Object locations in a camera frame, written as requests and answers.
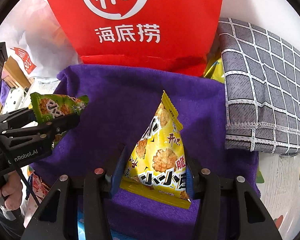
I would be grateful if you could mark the gold snack packet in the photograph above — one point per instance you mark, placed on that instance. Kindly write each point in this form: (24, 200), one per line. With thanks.
(216, 70)

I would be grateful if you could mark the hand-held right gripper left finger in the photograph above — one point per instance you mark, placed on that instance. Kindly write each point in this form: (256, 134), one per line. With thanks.
(118, 170)

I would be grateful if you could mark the purple towel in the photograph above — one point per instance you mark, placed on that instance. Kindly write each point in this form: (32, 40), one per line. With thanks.
(115, 105)

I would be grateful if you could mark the green snack packet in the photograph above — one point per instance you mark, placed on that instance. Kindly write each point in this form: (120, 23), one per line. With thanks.
(57, 105)

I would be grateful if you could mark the yellow snack packet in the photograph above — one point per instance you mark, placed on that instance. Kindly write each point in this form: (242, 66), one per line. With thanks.
(160, 155)

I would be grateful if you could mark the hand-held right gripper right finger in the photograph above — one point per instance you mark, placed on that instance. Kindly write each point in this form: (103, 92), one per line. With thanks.
(189, 180)

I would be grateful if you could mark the white plastic bag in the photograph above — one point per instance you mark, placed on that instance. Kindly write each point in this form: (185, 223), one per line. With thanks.
(40, 30)

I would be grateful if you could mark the grey checked folded cloth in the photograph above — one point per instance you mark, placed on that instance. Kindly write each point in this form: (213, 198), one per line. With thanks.
(265, 80)

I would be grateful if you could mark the fruit print bed sheet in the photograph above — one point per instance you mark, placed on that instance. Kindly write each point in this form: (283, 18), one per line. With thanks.
(277, 192)

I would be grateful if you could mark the cardboard box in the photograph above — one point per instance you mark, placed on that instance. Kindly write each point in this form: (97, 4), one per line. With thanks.
(13, 72)

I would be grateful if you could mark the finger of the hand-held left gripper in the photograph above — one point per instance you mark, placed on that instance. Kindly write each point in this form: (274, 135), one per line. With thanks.
(65, 123)
(15, 117)

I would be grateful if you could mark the person's left hand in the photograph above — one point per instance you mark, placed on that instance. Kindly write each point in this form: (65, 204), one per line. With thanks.
(12, 190)

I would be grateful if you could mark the red paper bag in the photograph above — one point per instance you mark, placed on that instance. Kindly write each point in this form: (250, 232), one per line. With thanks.
(140, 17)

